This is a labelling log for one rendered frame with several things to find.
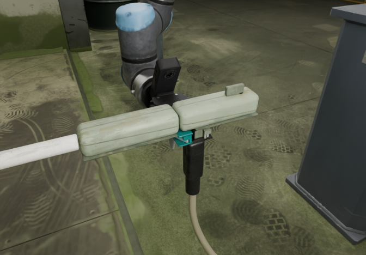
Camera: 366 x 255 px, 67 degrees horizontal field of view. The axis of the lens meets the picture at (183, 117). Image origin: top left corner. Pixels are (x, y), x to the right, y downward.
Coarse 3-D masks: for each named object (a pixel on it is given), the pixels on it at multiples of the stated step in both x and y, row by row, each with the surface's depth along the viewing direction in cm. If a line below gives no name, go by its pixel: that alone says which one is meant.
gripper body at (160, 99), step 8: (144, 88) 62; (144, 96) 62; (160, 96) 57; (168, 96) 57; (176, 96) 57; (184, 96) 57; (144, 104) 63; (152, 104) 57; (160, 104) 55; (168, 104) 55
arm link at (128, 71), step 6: (126, 66) 69; (132, 66) 68; (138, 66) 68; (144, 66) 68; (150, 66) 68; (126, 72) 70; (132, 72) 68; (138, 72) 66; (126, 78) 70; (132, 78) 67; (126, 84) 73
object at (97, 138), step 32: (224, 96) 48; (256, 96) 49; (96, 128) 40; (128, 128) 41; (160, 128) 43; (192, 128) 46; (0, 160) 37; (32, 160) 38; (192, 160) 51; (192, 192) 56
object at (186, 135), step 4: (176, 132) 47; (180, 132) 47; (184, 132) 47; (188, 132) 47; (180, 136) 46; (184, 136) 46; (188, 136) 46; (176, 140) 48; (180, 140) 48; (184, 140) 47; (180, 144) 47; (184, 144) 47
